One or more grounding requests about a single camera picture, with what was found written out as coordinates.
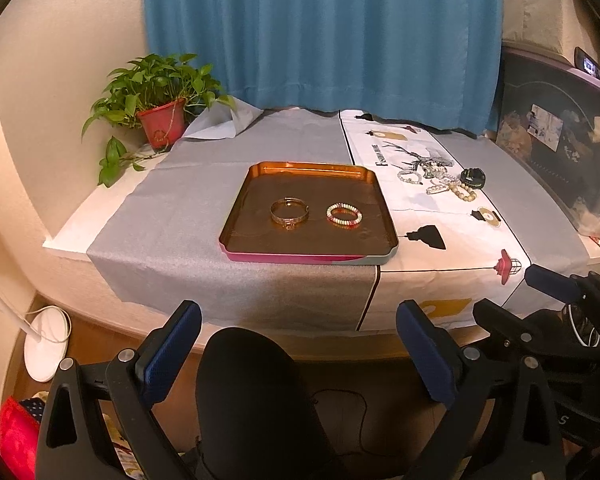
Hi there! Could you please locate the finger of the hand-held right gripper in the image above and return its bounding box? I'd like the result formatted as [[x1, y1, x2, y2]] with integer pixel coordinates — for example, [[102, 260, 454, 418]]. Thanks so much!
[[524, 264, 588, 306], [472, 299, 546, 356]]

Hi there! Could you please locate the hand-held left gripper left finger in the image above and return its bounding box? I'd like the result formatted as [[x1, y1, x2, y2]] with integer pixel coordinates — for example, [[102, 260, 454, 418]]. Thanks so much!
[[34, 300, 203, 480]]

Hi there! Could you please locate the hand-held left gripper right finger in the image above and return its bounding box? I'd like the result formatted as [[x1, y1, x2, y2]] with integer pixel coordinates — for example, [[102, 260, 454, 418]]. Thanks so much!
[[396, 300, 566, 480]]

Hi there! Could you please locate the black green watch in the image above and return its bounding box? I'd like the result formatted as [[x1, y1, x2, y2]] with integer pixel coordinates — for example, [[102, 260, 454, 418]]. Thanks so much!
[[460, 167, 487, 190]]

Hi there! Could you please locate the silver chain bracelet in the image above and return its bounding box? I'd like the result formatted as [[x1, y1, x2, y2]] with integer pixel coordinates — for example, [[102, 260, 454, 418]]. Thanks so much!
[[422, 160, 462, 186]]

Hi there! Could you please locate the orange metal tray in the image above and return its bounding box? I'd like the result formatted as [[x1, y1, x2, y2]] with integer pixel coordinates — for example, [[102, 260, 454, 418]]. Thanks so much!
[[218, 161, 400, 266]]

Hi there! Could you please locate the yellow patterned fabric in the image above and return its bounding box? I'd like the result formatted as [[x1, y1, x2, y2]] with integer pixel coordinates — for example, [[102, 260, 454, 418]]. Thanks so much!
[[102, 412, 146, 478]]

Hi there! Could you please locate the white printed table runner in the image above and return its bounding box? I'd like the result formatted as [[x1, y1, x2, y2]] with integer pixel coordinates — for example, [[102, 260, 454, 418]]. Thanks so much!
[[339, 109, 533, 331]]

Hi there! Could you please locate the white floor lamp base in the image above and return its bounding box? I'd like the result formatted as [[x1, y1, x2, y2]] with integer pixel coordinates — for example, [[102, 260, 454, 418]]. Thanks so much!
[[0, 280, 73, 383]]

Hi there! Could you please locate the grey table cloth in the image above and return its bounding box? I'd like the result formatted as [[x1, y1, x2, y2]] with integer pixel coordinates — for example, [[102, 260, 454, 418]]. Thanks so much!
[[86, 95, 600, 333]]

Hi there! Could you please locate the dark dotted cloth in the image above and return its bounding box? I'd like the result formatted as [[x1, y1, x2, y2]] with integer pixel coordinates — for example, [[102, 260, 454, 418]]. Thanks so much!
[[19, 392, 51, 418]]

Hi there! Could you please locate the red cloth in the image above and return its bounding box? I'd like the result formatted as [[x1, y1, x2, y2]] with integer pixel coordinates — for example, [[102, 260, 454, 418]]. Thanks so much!
[[0, 396, 37, 480]]

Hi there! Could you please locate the clear plastic storage box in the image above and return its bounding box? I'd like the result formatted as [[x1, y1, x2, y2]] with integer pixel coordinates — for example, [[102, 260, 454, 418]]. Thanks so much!
[[495, 45, 600, 241]]

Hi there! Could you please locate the small black device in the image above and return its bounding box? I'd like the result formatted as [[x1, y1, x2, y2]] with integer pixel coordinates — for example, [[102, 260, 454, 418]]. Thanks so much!
[[574, 46, 600, 80]]

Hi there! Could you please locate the red flower pot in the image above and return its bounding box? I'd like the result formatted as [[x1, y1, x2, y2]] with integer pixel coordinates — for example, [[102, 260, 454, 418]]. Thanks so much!
[[136, 98, 187, 151]]

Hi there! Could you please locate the beige fabric storage box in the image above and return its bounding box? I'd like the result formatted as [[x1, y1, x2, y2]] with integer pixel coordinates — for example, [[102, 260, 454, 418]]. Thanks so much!
[[501, 0, 600, 58]]

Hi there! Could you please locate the green leafy plant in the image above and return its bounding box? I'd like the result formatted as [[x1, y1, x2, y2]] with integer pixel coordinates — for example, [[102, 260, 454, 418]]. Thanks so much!
[[81, 52, 238, 188]]

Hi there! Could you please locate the blue curtain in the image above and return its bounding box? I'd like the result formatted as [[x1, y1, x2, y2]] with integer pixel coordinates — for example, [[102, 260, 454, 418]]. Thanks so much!
[[142, 0, 506, 136]]

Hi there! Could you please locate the black floor cable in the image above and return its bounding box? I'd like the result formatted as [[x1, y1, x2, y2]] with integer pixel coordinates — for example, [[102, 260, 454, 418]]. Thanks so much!
[[310, 387, 371, 453]]

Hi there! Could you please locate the red white beaded bracelet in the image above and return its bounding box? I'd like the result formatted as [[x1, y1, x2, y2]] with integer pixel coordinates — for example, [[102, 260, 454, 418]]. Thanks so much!
[[325, 202, 364, 231]]

